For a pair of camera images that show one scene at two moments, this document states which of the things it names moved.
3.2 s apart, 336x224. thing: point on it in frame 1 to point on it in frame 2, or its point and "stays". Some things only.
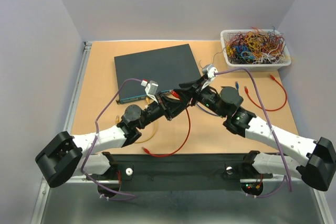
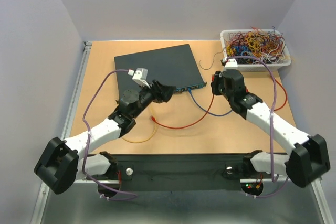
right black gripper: x=193 y=91 to x=218 y=76
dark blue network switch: x=167 y=67 stays
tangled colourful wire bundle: x=256 y=46 stays
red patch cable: x=247 y=91 stays
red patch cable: x=176 y=94 to x=157 y=123
